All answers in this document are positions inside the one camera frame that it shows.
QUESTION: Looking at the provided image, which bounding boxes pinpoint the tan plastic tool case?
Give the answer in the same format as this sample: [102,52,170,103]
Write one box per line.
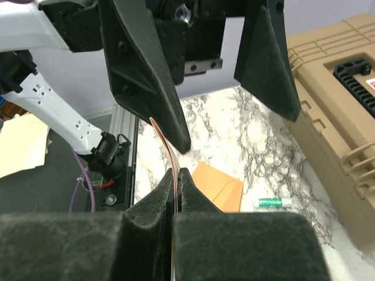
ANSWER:
[287,13,374,252]

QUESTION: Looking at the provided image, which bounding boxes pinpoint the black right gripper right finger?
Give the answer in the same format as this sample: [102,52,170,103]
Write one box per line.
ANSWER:
[173,168,331,280]

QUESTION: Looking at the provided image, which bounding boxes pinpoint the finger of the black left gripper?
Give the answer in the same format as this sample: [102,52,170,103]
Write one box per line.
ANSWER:
[234,1,301,122]
[98,1,191,153]

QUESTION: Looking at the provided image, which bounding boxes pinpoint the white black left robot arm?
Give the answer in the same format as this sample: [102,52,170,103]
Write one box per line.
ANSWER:
[1,1,301,180]

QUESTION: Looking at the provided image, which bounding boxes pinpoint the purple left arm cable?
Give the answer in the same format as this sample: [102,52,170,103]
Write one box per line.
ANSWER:
[69,150,96,213]

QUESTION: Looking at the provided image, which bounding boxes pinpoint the brown paper envelope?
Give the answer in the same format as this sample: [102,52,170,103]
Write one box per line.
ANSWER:
[192,162,244,213]

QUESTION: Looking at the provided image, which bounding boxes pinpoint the green white glue stick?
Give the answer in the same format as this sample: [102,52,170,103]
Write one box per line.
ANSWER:
[253,198,292,208]

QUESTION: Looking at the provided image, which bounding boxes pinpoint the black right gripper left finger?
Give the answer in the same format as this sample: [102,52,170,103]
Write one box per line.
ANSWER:
[1,171,173,280]

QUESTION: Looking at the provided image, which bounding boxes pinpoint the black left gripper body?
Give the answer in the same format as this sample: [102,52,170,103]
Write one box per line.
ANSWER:
[146,1,267,85]

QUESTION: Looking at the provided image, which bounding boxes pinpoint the cream lined letter paper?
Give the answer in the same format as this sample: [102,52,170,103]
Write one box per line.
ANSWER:
[149,117,180,280]

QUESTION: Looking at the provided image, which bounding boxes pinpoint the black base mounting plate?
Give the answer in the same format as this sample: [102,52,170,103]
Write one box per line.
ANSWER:
[96,116,138,211]

